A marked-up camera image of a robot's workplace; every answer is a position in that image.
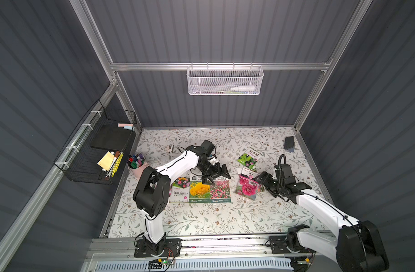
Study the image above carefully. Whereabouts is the red pink field seed packet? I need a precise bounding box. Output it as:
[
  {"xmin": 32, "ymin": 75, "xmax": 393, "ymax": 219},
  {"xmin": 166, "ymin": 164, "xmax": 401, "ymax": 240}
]
[{"xmin": 210, "ymin": 179, "xmax": 231, "ymax": 203}]

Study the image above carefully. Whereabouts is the yellow sunflower seed packet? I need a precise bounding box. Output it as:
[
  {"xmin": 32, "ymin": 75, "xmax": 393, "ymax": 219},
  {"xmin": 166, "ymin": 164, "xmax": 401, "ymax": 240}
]
[{"xmin": 189, "ymin": 176, "xmax": 211, "ymax": 204}]

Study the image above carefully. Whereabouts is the pink carnation seed packet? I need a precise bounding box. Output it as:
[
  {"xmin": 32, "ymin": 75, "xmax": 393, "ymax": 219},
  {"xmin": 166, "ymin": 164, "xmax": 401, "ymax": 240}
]
[{"xmin": 235, "ymin": 168, "xmax": 265, "ymax": 200}]

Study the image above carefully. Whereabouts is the mixed flowers pink label packet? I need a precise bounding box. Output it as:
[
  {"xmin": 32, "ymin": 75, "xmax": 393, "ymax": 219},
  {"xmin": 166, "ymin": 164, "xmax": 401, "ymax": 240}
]
[{"xmin": 169, "ymin": 177, "xmax": 190, "ymax": 203}]

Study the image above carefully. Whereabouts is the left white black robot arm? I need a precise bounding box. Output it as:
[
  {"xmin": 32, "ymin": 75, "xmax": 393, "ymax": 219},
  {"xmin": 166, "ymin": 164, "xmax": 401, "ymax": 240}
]
[{"xmin": 133, "ymin": 140, "xmax": 231, "ymax": 245}]

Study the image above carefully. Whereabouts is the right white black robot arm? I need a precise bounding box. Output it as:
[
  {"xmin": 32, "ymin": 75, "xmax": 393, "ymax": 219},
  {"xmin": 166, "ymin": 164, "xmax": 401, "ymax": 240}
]
[{"xmin": 256, "ymin": 163, "xmax": 390, "ymax": 272}]

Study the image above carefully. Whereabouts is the green leaf seed packet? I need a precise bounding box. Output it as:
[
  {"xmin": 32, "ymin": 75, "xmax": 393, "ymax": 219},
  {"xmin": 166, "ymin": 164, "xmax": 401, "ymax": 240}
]
[{"xmin": 237, "ymin": 153, "xmax": 258, "ymax": 171}]

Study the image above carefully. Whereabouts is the black rectangular eraser block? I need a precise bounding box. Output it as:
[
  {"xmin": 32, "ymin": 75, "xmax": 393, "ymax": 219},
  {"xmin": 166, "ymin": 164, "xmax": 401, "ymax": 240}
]
[{"xmin": 284, "ymin": 136, "xmax": 295, "ymax": 153}]

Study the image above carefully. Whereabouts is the pink marker cup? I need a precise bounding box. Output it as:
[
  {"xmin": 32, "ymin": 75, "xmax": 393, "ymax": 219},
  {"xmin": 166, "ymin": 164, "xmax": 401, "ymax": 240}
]
[{"xmin": 127, "ymin": 153, "xmax": 149, "ymax": 179}]

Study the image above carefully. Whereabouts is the white bottle in basket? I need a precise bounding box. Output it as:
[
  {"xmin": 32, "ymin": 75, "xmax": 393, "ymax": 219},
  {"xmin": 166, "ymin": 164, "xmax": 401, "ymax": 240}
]
[{"xmin": 231, "ymin": 86, "xmax": 256, "ymax": 93}]

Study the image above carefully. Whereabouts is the black notebook in basket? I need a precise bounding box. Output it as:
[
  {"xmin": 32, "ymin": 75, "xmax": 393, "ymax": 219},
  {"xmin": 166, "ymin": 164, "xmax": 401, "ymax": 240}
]
[{"xmin": 90, "ymin": 125, "xmax": 132, "ymax": 151}]

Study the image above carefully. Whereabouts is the yellow sticky note pad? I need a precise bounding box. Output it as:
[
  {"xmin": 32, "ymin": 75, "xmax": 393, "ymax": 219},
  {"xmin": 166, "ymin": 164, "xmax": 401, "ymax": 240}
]
[{"xmin": 97, "ymin": 151, "xmax": 116, "ymax": 171}]

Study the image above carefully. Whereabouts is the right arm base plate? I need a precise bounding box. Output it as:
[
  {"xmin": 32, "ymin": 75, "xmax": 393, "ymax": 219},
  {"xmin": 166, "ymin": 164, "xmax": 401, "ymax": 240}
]
[{"xmin": 265, "ymin": 234, "xmax": 315, "ymax": 255}]

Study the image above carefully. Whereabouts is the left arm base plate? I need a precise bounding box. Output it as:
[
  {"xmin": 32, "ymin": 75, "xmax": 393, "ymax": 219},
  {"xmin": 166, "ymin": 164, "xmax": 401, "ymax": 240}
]
[{"xmin": 134, "ymin": 237, "xmax": 182, "ymax": 258}]

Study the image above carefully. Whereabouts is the white wire mesh basket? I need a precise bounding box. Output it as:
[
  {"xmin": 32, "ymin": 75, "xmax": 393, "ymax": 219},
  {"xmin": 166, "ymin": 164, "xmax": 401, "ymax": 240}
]
[{"xmin": 186, "ymin": 65, "xmax": 264, "ymax": 96}]

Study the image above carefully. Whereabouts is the black wire wall basket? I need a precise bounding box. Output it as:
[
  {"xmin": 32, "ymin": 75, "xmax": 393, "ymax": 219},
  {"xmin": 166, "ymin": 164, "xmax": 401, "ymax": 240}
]
[{"xmin": 54, "ymin": 101, "xmax": 137, "ymax": 185}]

